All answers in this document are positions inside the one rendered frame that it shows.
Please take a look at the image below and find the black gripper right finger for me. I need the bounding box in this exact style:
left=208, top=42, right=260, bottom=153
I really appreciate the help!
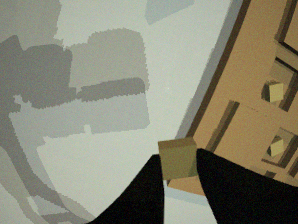
left=196, top=148, right=298, bottom=224

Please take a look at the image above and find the small yellow block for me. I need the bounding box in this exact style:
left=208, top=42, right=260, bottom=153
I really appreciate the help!
left=267, top=136, right=283, bottom=157
left=263, top=81, right=283, bottom=103
left=158, top=137, right=198, bottom=181

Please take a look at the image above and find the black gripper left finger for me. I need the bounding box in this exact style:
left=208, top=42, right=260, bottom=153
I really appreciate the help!
left=88, top=153, right=164, bottom=224

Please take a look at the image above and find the tan square board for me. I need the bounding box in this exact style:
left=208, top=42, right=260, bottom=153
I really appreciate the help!
left=185, top=0, right=298, bottom=186

